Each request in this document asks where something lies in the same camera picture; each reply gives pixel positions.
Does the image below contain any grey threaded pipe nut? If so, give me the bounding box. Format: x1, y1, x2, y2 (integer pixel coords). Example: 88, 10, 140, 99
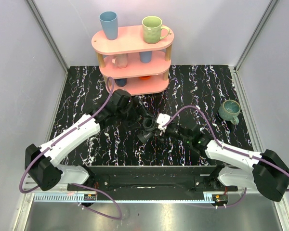
143, 118, 156, 131

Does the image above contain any grey pipe tee fitting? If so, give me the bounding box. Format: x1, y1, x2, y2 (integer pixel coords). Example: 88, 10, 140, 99
137, 130, 155, 144

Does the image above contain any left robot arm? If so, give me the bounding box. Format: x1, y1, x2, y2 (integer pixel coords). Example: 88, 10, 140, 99
25, 90, 151, 191

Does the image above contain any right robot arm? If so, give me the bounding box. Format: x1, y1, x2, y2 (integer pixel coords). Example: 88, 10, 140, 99
157, 122, 289, 202

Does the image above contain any orange bowl bottom shelf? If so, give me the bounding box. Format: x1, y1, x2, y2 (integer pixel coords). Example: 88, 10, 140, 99
139, 76, 152, 80

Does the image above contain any dark blue cup bottom shelf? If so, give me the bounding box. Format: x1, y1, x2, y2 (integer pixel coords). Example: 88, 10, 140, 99
115, 78, 127, 87

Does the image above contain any pink three-tier shelf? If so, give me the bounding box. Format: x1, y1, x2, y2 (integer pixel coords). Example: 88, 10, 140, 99
92, 25, 174, 95

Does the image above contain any blue cup middle shelf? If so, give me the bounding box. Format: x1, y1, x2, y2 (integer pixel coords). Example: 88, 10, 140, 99
139, 51, 152, 64

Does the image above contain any pink glass mug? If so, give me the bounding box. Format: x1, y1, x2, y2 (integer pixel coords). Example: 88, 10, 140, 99
112, 54, 128, 68

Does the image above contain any teal ceramic mug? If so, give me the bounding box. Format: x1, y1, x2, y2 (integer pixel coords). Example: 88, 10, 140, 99
218, 100, 241, 125

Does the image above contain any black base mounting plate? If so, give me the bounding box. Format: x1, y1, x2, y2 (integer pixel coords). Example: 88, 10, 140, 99
66, 165, 239, 202

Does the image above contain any light green mug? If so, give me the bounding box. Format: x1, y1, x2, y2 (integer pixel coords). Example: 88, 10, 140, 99
142, 16, 171, 44

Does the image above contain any tall blue tumbler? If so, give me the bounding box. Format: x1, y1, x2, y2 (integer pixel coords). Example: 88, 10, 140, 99
100, 11, 118, 40

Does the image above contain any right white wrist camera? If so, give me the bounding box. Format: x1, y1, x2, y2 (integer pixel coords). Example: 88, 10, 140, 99
156, 113, 171, 132

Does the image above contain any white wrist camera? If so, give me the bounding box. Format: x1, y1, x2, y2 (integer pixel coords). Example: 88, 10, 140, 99
120, 89, 131, 97
156, 113, 171, 132

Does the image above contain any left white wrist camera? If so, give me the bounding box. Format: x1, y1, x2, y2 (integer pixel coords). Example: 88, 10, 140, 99
120, 89, 131, 97

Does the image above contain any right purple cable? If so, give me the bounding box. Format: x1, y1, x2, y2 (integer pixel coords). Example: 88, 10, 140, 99
166, 105, 289, 209

